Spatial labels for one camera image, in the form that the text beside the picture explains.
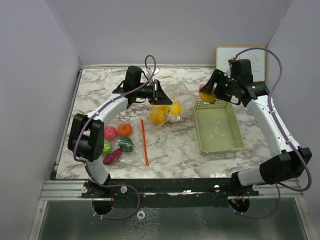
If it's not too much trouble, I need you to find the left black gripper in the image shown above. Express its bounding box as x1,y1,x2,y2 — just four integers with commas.
135,79,173,105

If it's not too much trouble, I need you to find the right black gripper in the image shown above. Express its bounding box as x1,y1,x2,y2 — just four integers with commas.
201,69,238,102

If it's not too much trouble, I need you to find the yellow mango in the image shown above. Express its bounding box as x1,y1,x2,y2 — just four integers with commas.
150,105,172,115

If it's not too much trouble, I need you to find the yellow lemon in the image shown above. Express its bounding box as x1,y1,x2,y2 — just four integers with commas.
167,102,181,116

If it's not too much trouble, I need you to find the orange bell pepper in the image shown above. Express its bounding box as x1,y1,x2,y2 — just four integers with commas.
149,111,166,124

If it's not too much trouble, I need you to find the orange yellow peach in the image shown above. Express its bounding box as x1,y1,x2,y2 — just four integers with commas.
199,87,216,104

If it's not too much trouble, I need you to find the clear bag of white discs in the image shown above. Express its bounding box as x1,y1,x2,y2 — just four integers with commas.
148,82,196,125

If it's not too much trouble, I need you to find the orange tangerine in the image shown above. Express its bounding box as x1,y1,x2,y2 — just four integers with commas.
117,123,133,137

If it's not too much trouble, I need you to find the dark green lime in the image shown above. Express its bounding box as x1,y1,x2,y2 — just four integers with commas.
118,137,135,153

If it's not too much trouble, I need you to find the clear zip bag orange zipper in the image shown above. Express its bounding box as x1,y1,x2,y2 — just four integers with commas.
101,118,150,167

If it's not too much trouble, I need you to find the red apple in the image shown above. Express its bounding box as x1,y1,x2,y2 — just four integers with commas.
104,125,118,141

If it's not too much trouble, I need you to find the green apple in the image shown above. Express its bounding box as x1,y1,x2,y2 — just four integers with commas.
101,139,113,157

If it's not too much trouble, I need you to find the purple sweet potato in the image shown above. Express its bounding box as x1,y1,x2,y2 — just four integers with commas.
102,148,123,165

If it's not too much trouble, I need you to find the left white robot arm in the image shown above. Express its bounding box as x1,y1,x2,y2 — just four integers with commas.
67,66,172,198

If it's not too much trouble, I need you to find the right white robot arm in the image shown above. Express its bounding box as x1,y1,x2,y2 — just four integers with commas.
199,59,312,196

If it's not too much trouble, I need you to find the small whiteboard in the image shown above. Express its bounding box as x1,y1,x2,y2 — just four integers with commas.
216,46,266,82

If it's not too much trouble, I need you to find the green plastic basket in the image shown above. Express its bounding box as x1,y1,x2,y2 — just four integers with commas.
193,100,245,155

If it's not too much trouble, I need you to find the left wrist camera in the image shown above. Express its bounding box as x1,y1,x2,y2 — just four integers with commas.
146,67,161,79

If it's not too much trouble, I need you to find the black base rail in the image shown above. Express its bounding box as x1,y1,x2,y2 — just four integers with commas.
81,178,259,209

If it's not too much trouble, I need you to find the aluminium frame rail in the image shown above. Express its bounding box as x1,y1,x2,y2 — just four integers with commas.
40,180,304,201

